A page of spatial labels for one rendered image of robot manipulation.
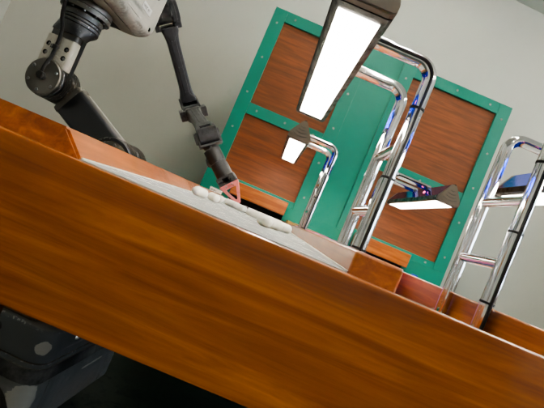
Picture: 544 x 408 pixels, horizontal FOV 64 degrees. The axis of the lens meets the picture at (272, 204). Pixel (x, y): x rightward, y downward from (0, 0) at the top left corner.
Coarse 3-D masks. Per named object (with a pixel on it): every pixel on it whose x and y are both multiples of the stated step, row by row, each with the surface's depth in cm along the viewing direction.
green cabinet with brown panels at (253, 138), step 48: (288, 48) 229; (240, 96) 227; (288, 96) 229; (384, 96) 230; (432, 96) 231; (480, 96) 230; (240, 144) 228; (336, 144) 229; (432, 144) 230; (480, 144) 231; (288, 192) 228; (336, 192) 228; (384, 240) 228; (432, 240) 229
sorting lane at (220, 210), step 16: (128, 176) 49; (144, 176) 68; (160, 192) 46; (176, 192) 66; (192, 192) 113; (208, 208) 56; (224, 208) 88; (240, 224) 49; (256, 224) 72; (272, 240) 45; (288, 240) 61; (320, 256) 55
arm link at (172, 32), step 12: (156, 24) 161; (168, 24) 167; (180, 24) 165; (168, 36) 165; (168, 48) 168; (180, 48) 169; (180, 60) 171; (180, 72) 174; (180, 84) 177; (180, 96) 183; (192, 96) 181
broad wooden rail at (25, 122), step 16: (0, 112) 45; (16, 112) 45; (32, 112) 45; (16, 128) 45; (32, 128) 45; (48, 128) 45; (64, 128) 45; (48, 144) 45; (64, 144) 45; (80, 144) 46; (96, 144) 52; (96, 160) 50; (112, 160) 56; (128, 160) 64; (160, 176) 82; (176, 176) 101; (208, 192) 158
